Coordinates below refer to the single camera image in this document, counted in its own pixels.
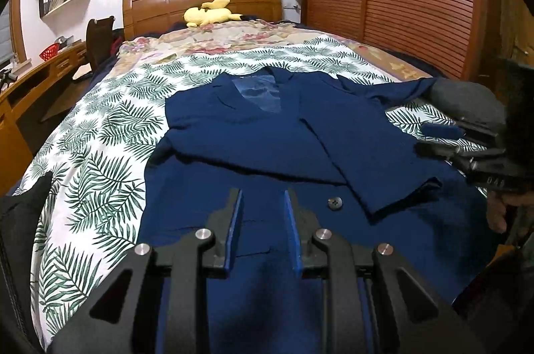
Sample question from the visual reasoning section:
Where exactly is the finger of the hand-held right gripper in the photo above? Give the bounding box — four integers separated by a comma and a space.
414, 141, 507, 173
421, 119, 501, 148

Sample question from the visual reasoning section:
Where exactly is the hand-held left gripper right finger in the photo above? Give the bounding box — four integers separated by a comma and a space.
284, 189, 489, 354

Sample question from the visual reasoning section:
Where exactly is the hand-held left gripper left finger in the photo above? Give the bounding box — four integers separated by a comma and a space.
50, 188, 245, 354

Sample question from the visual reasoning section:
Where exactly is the navy blue jacket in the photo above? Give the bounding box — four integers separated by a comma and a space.
138, 66, 501, 354

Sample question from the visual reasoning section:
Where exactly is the person's right hand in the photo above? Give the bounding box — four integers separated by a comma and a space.
486, 190, 520, 234

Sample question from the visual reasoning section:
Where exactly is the dark grey cloth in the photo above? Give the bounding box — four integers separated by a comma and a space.
432, 79, 507, 127

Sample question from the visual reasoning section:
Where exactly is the wooden door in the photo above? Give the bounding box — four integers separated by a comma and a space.
486, 0, 534, 62

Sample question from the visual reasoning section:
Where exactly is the leaf print bed sheet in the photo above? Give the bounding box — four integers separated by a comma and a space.
12, 36, 489, 352

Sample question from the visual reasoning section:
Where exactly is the floral blanket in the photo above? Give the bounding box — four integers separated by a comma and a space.
114, 20, 432, 81

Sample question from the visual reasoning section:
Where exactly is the navy bed sheet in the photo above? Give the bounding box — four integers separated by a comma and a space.
89, 53, 123, 87

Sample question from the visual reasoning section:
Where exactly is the yellow plush toy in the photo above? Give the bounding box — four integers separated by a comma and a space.
184, 0, 245, 28

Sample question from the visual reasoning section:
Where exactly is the person's black garment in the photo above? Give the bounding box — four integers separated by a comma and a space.
0, 170, 53, 354

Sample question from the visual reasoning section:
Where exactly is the dark red garment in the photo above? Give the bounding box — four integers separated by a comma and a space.
109, 29, 125, 56

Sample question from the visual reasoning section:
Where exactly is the dark brown chair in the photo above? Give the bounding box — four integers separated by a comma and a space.
73, 16, 115, 81

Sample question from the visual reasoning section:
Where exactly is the wooden headboard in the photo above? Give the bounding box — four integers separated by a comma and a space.
122, 0, 283, 39

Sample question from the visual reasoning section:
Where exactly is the wooden desk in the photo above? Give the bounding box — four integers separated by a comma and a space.
0, 39, 90, 196

